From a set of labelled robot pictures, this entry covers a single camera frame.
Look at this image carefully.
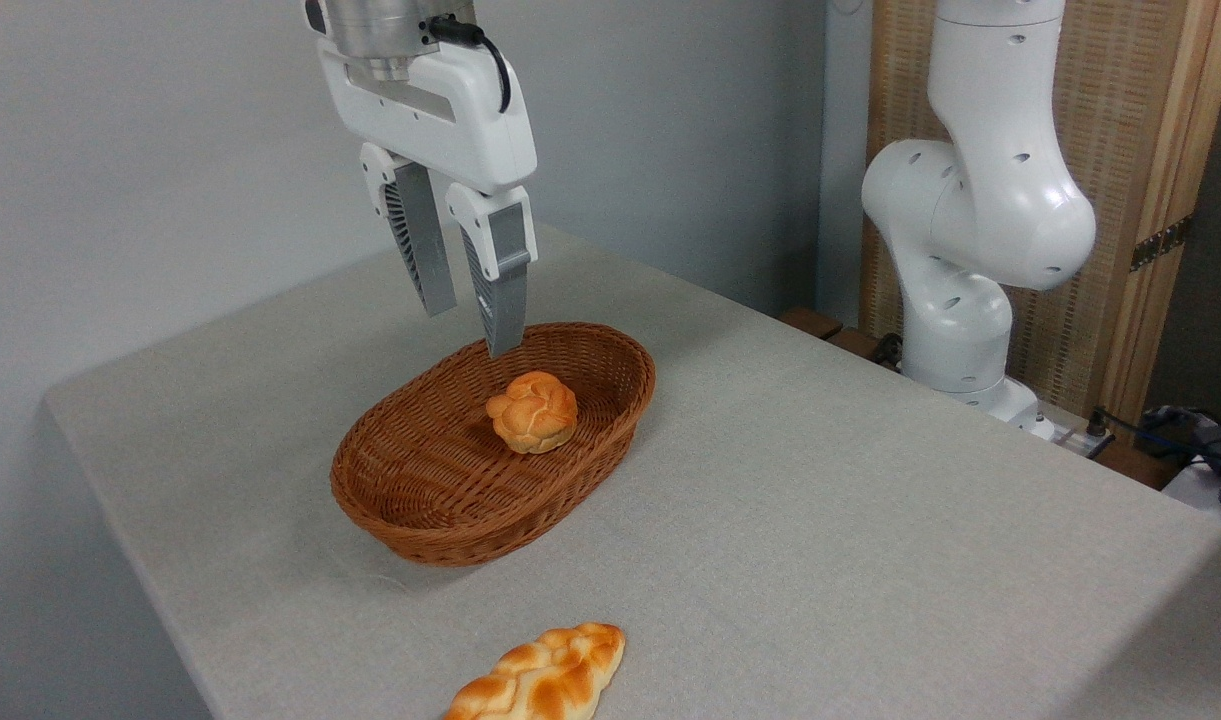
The round knotted bread roll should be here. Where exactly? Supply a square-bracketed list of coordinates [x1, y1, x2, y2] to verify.
[486, 371, 579, 455]

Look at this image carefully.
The brown wicker basket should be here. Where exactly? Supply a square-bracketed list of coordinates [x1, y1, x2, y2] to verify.
[330, 321, 657, 568]

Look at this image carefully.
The metal screen hinge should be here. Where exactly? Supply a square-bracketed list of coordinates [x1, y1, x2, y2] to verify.
[1130, 215, 1193, 273]

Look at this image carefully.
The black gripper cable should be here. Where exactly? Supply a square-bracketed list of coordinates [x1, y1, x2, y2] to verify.
[425, 15, 512, 114]

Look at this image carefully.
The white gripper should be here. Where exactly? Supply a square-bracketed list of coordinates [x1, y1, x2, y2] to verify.
[317, 38, 538, 359]

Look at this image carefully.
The long braided bread loaf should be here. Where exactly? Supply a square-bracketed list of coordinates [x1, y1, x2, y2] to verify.
[444, 622, 627, 720]

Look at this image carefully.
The grey tablecloth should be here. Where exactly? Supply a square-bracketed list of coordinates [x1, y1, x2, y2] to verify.
[42, 220, 1221, 720]

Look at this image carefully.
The wooden rattan folding screen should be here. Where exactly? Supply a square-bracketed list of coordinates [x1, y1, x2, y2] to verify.
[860, 0, 1221, 431]

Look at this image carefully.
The black power cable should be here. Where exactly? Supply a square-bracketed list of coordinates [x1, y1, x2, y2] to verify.
[1085, 405, 1221, 471]

